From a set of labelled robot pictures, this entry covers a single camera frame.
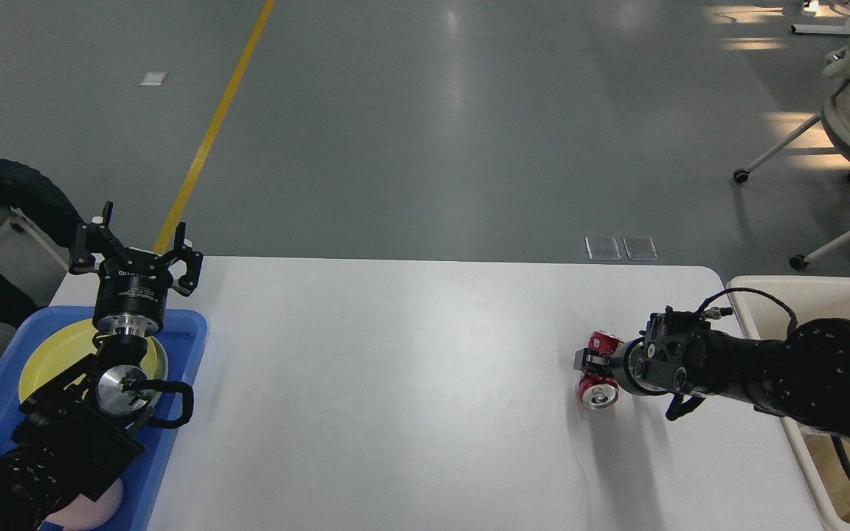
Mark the floor outlet plate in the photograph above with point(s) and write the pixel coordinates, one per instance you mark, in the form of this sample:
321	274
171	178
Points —
603	248
640	248

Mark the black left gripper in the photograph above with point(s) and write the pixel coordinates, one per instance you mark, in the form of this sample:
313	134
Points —
129	303

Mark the yellow plastic plate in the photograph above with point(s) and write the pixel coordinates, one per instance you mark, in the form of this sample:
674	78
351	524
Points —
58	352

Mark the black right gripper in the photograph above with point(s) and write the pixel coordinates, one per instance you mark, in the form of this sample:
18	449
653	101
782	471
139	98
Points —
618	365

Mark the pink mug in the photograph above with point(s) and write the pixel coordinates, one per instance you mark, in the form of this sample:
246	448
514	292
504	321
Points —
84	514

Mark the white desk base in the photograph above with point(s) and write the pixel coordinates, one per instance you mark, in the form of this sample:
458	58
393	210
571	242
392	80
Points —
823	18

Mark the white plastic bin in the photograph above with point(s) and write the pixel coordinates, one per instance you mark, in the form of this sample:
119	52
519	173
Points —
810	297

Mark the crushed red can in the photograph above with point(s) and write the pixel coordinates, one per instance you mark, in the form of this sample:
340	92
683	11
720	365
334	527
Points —
593	391

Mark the right floor outlet plate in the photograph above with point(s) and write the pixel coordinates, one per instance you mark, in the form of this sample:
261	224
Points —
640	248

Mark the left floor outlet plate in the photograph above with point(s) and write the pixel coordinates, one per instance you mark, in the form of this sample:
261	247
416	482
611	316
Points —
603	248

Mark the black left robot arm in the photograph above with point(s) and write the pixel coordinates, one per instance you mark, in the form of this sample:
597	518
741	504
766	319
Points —
79	429

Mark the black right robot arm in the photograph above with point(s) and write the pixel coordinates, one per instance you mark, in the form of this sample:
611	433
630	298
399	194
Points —
805	376

